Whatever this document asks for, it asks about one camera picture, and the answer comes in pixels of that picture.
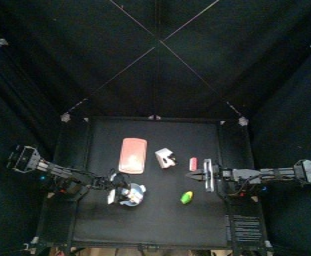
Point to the white toy knife block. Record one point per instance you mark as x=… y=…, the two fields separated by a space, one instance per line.
x=164 y=156

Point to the pink rectangular plastic tray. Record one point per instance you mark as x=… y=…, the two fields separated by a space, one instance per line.
x=132 y=155

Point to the printed label plate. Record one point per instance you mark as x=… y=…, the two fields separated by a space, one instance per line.
x=246 y=230

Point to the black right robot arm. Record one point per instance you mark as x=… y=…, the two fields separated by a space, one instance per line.
x=268 y=174

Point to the salmon sushi toy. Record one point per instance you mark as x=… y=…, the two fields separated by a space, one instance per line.
x=192 y=164

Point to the light blue plastic bowl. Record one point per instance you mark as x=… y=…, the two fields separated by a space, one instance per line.
x=138 y=193

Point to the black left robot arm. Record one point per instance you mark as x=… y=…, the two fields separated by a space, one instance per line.
x=51 y=168

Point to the toy corn with green husk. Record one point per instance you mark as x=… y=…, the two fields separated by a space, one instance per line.
x=186 y=197

